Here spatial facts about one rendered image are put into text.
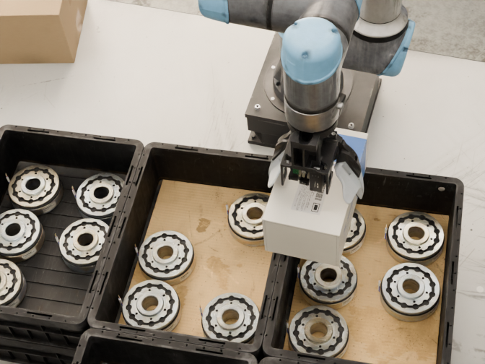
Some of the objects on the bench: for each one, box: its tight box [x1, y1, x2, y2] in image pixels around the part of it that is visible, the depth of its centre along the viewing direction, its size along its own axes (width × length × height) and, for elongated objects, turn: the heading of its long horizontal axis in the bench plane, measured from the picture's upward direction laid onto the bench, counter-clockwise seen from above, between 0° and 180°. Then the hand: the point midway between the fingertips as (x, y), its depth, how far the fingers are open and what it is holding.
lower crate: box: [0, 337, 77, 364], centre depth 179 cm, size 40×30×12 cm
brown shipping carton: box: [0, 0, 88, 64], centre depth 220 cm, size 30×22×16 cm
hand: (317, 185), depth 143 cm, fingers closed on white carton, 13 cm apart
